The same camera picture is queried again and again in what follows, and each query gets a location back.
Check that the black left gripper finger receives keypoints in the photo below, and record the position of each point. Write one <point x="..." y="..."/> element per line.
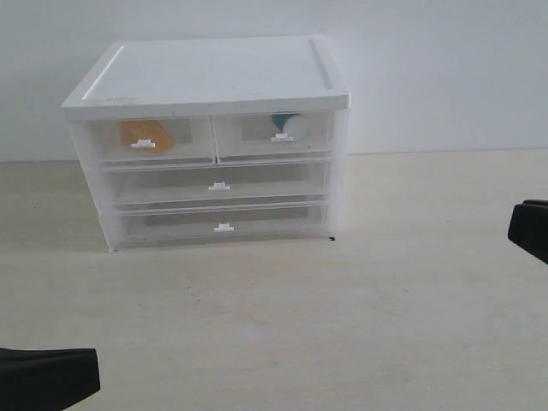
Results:
<point x="48" y="379"/>

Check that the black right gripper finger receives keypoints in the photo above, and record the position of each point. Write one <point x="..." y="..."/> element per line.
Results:
<point x="528" y="228"/>

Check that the small drawer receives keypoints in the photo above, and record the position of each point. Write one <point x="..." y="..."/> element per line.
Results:
<point x="192" y="136"/>
<point x="254" y="138"/>

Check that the white pill bottle blue label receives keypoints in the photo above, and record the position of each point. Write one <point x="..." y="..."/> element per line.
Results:
<point x="291" y="124"/>

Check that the yellow cheese wedge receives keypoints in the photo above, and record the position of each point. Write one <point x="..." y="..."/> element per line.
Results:
<point x="146" y="136"/>

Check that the clear plastic drawer cabinet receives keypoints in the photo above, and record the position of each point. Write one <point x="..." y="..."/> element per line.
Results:
<point x="204" y="78"/>

